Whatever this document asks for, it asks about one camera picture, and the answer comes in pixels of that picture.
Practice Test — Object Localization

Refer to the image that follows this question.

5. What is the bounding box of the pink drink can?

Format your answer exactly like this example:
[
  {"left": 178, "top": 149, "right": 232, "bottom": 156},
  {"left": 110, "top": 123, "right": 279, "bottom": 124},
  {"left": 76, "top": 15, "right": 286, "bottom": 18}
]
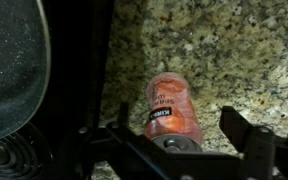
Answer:
[{"left": 143, "top": 71, "right": 204, "bottom": 153}]

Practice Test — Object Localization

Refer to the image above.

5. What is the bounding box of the black electric stove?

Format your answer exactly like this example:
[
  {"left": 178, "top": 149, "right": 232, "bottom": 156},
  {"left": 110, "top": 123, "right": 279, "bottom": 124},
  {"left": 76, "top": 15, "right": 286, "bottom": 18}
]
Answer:
[{"left": 0, "top": 0, "right": 116, "bottom": 180}]

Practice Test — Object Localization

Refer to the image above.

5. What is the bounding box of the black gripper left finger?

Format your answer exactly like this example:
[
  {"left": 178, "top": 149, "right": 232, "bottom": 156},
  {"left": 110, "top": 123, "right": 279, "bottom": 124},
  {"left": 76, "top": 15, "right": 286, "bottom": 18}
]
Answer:
[{"left": 50, "top": 102, "right": 172, "bottom": 180}]

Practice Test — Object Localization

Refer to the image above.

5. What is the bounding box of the black frying pan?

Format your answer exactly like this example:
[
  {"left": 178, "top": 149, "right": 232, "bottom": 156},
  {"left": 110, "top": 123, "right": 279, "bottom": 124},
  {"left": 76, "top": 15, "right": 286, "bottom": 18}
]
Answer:
[{"left": 0, "top": 0, "right": 52, "bottom": 143}]

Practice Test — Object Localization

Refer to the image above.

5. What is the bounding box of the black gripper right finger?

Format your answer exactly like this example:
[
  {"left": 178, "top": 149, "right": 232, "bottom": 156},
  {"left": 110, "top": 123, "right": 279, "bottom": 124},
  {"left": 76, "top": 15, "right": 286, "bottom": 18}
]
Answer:
[{"left": 218, "top": 105, "right": 288, "bottom": 180}]

